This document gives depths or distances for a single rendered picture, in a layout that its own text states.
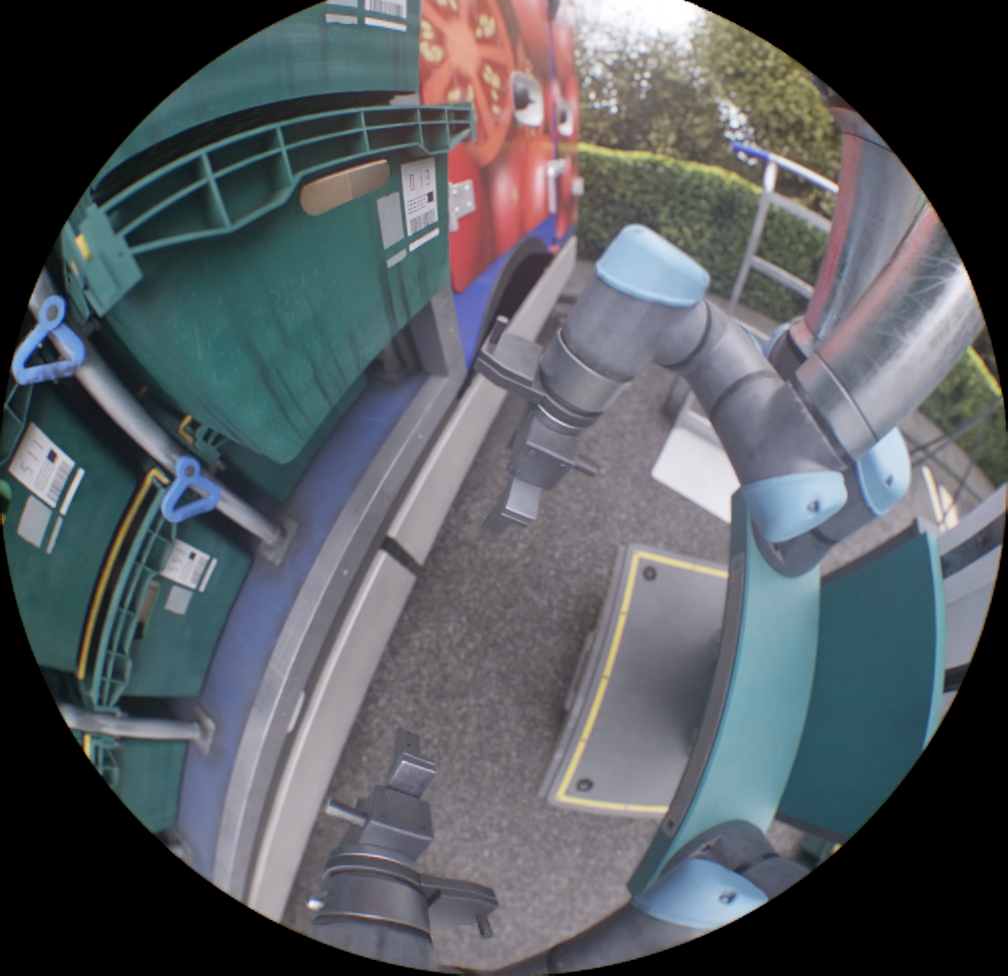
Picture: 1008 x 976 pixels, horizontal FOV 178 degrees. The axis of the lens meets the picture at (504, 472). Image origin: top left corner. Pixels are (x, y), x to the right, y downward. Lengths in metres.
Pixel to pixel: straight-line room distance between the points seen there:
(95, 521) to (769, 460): 0.68
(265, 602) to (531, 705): 0.82
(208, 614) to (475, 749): 0.86
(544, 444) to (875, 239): 0.39
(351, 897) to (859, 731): 0.49
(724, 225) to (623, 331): 2.55
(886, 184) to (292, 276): 0.49
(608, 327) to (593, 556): 1.00
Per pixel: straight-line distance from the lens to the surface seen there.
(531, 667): 1.10
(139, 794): 0.90
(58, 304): 0.44
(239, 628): 0.68
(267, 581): 0.64
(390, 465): 0.59
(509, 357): 0.28
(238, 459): 0.57
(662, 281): 0.23
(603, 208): 2.71
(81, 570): 0.56
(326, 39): 0.36
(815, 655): 0.57
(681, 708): 0.88
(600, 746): 0.83
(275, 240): 0.25
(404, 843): 0.29
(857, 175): 0.40
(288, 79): 0.32
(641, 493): 1.32
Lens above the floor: 1.10
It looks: 58 degrees down
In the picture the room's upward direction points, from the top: 7 degrees counter-clockwise
